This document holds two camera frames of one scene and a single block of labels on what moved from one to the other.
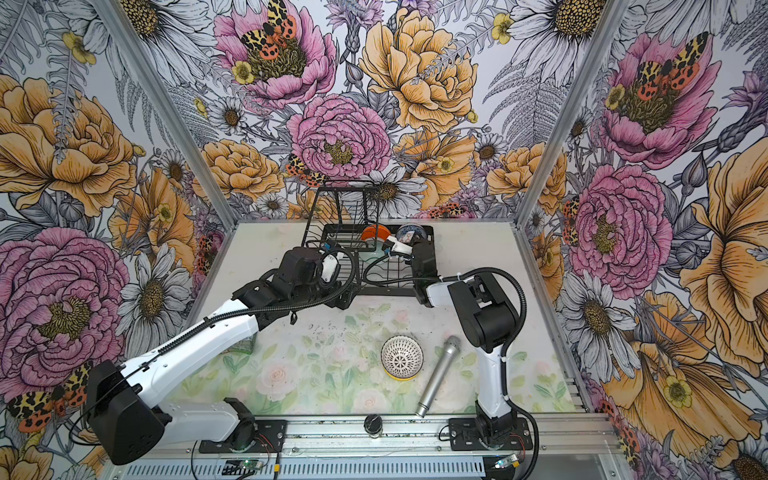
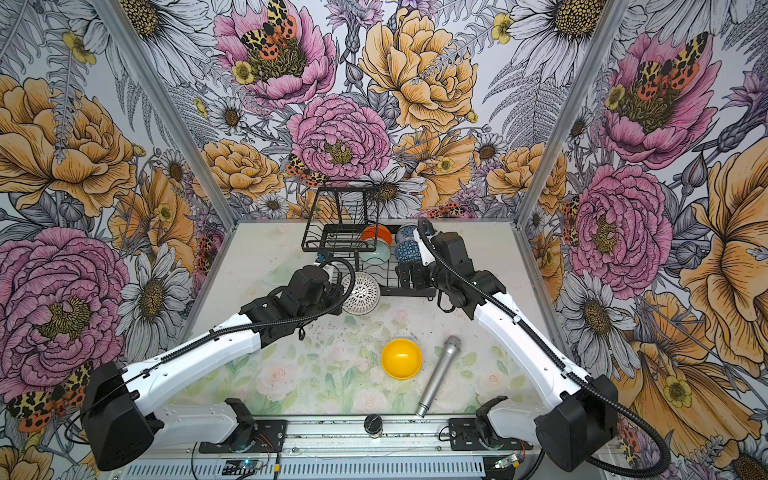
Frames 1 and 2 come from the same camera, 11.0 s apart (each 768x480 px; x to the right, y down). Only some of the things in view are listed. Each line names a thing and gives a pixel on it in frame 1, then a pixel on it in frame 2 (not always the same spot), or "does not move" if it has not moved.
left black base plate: x=271 y=436 does not move
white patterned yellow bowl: x=402 y=357 to x=365 y=296
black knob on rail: x=373 y=425 does not move
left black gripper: x=345 y=297 to x=335 y=293
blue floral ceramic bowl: x=406 y=232 does not move
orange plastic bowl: x=375 y=232 does not move
